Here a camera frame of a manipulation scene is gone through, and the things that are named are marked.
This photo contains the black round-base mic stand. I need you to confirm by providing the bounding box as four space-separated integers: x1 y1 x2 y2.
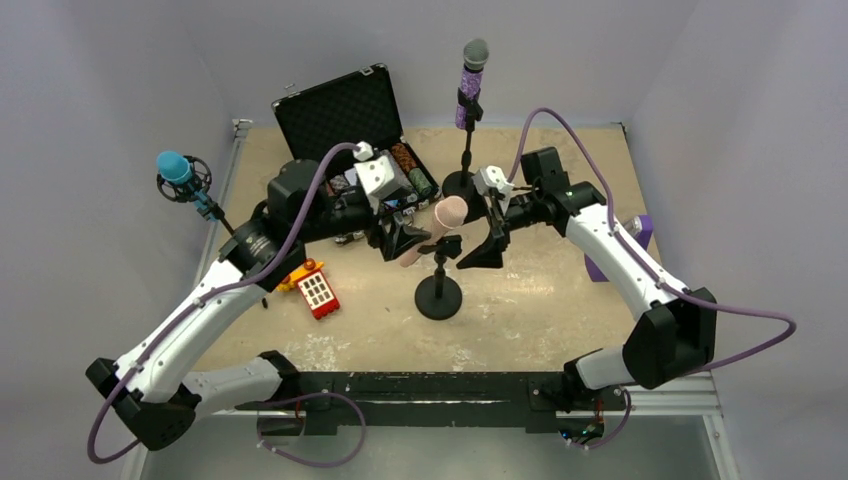
442 89 483 205

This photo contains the pink plastic cylinder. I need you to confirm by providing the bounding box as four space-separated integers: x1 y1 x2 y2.
398 196 469 268

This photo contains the purple glitter microphone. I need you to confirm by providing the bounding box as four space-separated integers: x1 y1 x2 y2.
455 38 489 130

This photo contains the black tripod shock-mount stand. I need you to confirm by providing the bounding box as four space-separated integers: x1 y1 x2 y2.
156 154 270 310

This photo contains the blue toy microphone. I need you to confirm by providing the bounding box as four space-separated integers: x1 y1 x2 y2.
156 150 223 223

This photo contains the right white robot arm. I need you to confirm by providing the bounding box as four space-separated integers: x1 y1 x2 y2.
457 147 717 398

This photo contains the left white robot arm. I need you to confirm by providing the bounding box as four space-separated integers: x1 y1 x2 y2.
86 155 425 451

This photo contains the red toy block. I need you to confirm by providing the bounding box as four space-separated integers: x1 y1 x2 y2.
296 269 340 320

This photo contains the black poker chip case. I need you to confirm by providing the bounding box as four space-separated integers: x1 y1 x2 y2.
271 63 442 216

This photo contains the yellow orange toy piece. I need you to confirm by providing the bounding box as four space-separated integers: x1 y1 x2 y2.
276 258 324 292

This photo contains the purple metronome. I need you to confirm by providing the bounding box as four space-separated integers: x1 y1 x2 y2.
584 214 654 283

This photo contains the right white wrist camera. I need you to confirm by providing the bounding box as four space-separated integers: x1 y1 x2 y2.
472 165 515 201

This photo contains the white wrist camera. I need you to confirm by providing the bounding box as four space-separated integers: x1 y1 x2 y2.
472 165 515 201
353 141 401 214

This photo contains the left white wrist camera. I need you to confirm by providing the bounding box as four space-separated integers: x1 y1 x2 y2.
353 141 401 214

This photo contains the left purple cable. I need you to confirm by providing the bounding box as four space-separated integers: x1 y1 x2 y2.
86 142 362 466

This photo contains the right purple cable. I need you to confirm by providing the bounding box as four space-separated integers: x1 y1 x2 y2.
506 107 798 376

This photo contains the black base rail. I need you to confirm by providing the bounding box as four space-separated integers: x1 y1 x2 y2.
239 372 625 435

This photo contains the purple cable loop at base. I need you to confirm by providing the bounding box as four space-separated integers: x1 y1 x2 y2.
256 393 368 470

